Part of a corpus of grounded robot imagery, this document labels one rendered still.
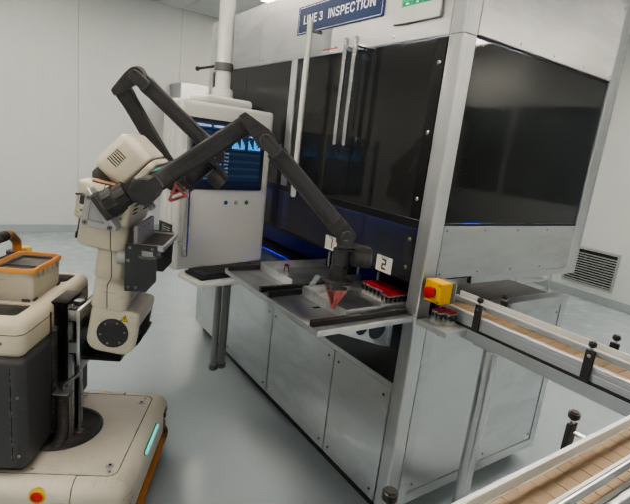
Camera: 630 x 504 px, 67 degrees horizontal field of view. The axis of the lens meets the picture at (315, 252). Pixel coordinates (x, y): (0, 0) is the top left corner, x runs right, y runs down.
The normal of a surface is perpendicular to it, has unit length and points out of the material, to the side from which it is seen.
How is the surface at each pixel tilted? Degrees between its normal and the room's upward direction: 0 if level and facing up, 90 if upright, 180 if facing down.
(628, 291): 90
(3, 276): 92
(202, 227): 90
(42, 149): 90
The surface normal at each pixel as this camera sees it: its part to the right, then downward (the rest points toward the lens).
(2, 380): 0.09, 0.23
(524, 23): 0.55, 0.25
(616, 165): -0.83, 0.04
